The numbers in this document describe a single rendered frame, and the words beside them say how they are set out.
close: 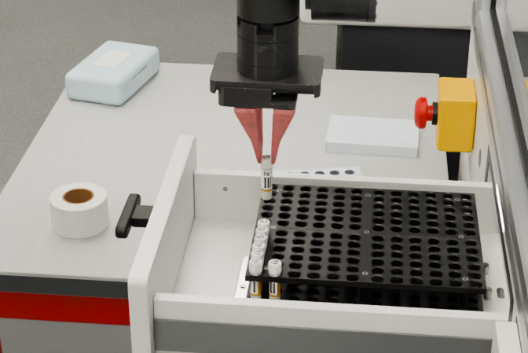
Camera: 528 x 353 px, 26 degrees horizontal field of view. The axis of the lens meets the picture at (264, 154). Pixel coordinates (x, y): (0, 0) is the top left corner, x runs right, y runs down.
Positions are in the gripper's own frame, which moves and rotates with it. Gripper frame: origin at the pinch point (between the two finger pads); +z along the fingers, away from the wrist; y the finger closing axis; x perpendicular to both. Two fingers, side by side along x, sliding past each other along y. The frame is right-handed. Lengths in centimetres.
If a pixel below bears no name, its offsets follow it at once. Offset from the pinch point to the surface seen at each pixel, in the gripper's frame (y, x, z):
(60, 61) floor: 90, -241, 104
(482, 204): -22.6, -9.9, 10.5
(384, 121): -13, -49, 21
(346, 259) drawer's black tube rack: -8.3, 6.4, 7.5
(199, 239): 7.7, -5.7, 14.3
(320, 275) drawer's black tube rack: -5.9, 9.4, 7.4
